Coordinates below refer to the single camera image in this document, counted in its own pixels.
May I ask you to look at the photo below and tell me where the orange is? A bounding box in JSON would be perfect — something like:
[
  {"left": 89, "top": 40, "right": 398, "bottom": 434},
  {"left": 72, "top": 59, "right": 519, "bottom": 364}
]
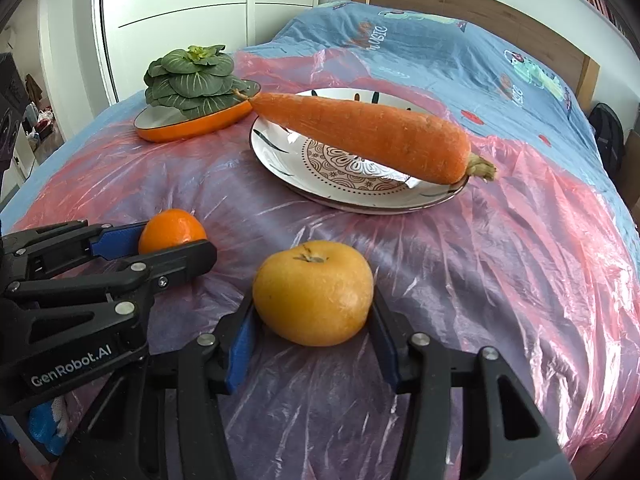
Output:
[{"left": 138, "top": 209, "right": 207, "bottom": 254}]

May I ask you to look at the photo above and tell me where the yellow apple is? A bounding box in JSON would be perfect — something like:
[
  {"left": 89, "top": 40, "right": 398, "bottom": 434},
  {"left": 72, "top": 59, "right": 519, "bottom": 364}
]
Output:
[{"left": 252, "top": 240, "right": 374, "bottom": 347}]

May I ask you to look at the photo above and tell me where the orange dish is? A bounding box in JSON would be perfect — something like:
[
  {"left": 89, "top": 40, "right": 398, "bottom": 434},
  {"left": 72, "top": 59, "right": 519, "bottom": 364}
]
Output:
[{"left": 134, "top": 76, "right": 262, "bottom": 143}]

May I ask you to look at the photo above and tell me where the pink plastic sheet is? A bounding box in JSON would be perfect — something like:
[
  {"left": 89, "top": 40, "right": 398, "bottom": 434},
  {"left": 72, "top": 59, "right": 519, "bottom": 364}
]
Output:
[{"left": 1, "top": 51, "right": 639, "bottom": 479}]

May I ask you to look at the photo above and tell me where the white patterned plate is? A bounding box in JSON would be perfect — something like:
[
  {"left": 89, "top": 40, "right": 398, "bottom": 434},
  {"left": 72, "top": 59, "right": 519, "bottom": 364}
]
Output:
[{"left": 250, "top": 117, "right": 468, "bottom": 214}]

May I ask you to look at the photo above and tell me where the green bok choy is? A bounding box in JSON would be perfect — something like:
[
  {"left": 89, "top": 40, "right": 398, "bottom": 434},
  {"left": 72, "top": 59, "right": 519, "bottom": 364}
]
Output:
[{"left": 143, "top": 44, "right": 259, "bottom": 119}]

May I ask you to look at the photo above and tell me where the large carrot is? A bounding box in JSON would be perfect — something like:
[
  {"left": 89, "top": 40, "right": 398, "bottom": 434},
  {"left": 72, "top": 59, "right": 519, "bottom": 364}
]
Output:
[{"left": 234, "top": 91, "right": 497, "bottom": 184}]

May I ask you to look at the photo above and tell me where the white wardrobe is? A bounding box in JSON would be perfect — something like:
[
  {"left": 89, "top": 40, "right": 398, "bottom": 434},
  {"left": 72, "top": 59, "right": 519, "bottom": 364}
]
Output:
[{"left": 92, "top": 0, "right": 318, "bottom": 104}]

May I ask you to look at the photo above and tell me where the blue patterned bed cover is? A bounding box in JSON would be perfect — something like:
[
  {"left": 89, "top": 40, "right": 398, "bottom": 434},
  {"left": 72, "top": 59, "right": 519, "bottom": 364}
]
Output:
[{"left": 1, "top": 2, "right": 639, "bottom": 252}]

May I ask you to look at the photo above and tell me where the black backpack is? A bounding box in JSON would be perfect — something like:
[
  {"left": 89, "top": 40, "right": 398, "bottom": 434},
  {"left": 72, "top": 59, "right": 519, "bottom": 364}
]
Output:
[{"left": 588, "top": 103, "right": 625, "bottom": 180}]

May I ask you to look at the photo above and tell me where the wooden headboard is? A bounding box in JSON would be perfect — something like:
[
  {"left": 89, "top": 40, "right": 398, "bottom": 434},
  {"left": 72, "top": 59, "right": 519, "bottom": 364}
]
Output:
[{"left": 355, "top": 0, "right": 600, "bottom": 112}]

